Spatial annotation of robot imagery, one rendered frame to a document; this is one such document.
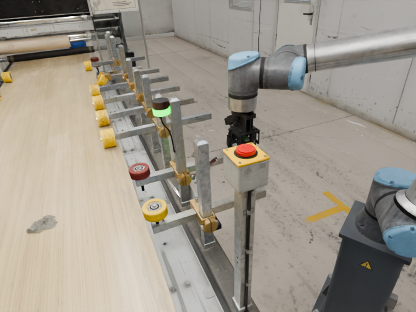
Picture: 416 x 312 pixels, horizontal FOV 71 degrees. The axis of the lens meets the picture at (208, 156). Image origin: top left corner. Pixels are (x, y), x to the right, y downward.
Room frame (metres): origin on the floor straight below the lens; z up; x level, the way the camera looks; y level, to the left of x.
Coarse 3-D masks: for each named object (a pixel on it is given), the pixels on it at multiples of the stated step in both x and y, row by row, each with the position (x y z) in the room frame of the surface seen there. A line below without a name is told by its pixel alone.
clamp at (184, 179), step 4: (172, 160) 1.05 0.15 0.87; (172, 164) 1.02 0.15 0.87; (176, 172) 0.96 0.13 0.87; (184, 172) 0.95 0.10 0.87; (188, 172) 0.96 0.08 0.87; (176, 176) 0.96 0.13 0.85; (180, 176) 0.94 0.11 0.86; (184, 176) 0.93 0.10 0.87; (188, 176) 0.94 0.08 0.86; (176, 180) 0.94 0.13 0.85; (180, 180) 0.92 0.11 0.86; (184, 180) 0.93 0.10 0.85; (188, 180) 0.93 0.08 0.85; (184, 184) 0.93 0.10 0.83; (188, 184) 0.94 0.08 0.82
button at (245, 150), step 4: (244, 144) 0.51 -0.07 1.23; (248, 144) 0.51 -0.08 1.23; (236, 148) 0.50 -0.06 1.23; (240, 148) 0.50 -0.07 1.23; (244, 148) 0.50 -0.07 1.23; (248, 148) 0.50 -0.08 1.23; (252, 148) 0.50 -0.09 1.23; (236, 152) 0.49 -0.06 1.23; (240, 152) 0.48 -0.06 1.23; (244, 152) 0.48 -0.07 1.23; (248, 152) 0.48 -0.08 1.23; (252, 152) 0.48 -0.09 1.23; (244, 156) 0.48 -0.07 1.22; (248, 156) 0.48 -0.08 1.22
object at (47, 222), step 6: (48, 216) 0.69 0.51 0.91; (54, 216) 0.70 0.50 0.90; (36, 222) 0.66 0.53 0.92; (42, 222) 0.66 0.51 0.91; (48, 222) 0.66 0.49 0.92; (54, 222) 0.67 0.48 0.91; (30, 228) 0.64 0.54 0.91; (36, 228) 0.65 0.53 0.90; (42, 228) 0.65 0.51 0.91; (48, 228) 0.65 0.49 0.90
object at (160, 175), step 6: (216, 156) 1.08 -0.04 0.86; (222, 156) 1.08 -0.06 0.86; (192, 162) 1.04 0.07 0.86; (216, 162) 1.06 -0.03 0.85; (222, 162) 1.07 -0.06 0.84; (168, 168) 1.00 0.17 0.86; (192, 168) 1.01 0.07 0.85; (150, 174) 0.97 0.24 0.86; (156, 174) 0.97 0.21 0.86; (162, 174) 0.97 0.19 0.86; (168, 174) 0.98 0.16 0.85; (174, 174) 0.99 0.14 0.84; (144, 180) 0.94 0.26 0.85; (150, 180) 0.95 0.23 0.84; (156, 180) 0.96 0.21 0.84; (138, 186) 0.93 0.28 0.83
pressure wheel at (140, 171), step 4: (136, 164) 0.98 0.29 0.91; (140, 164) 0.98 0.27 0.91; (144, 164) 0.97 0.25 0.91; (132, 168) 0.95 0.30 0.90; (136, 168) 0.95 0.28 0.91; (140, 168) 0.95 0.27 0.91; (144, 168) 0.94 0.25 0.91; (148, 168) 0.94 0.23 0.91; (132, 172) 0.92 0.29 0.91; (136, 172) 0.92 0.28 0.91; (140, 172) 0.92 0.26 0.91; (144, 172) 0.92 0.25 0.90; (148, 172) 0.94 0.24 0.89; (132, 176) 0.92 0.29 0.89; (136, 176) 0.91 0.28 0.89; (140, 176) 0.91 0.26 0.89; (144, 176) 0.92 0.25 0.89; (148, 176) 0.93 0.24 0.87; (136, 180) 0.91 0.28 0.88
